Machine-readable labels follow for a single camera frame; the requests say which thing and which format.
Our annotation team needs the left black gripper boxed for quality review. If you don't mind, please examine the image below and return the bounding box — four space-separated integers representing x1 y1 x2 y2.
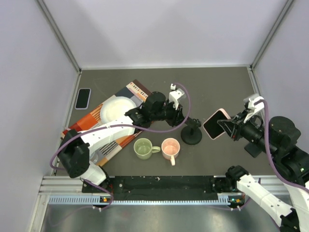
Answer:
151 99 187 128

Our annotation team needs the pink case smartphone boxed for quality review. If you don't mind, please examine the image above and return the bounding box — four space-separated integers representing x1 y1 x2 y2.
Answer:
202 108 231 140

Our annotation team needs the black round-base phone stand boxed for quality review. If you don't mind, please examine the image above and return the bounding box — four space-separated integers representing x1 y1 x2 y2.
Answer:
181 117 202 145

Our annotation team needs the black folding phone stand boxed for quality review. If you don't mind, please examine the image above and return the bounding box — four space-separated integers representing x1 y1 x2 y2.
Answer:
244 143 262 158

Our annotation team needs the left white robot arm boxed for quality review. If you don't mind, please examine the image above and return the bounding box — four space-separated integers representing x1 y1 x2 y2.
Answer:
57 89 185 192

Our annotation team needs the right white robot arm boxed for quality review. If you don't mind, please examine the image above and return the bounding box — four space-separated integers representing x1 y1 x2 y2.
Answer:
215 113 309 232

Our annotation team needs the pink ceramic mug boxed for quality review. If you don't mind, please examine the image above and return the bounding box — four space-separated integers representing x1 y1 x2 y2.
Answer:
161 138 181 166

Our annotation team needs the green ceramic mug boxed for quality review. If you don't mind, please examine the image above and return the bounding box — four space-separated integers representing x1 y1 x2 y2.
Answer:
133 138 161 160

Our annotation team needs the white plate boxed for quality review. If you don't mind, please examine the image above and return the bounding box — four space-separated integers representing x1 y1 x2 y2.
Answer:
100 97 136 125

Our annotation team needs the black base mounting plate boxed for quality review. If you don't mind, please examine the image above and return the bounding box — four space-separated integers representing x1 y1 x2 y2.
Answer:
82 175 244 201

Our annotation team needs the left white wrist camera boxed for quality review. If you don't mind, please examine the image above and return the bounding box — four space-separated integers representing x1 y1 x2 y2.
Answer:
169 83 185 110

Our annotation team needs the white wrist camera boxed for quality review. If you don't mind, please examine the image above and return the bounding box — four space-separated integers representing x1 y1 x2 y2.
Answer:
169 83 185 110
243 94 264 123

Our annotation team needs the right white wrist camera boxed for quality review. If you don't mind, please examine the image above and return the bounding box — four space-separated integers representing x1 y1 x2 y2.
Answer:
243 94 264 123

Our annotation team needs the grey slotted cable duct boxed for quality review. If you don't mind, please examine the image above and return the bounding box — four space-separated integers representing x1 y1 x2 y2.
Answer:
48 193 244 206

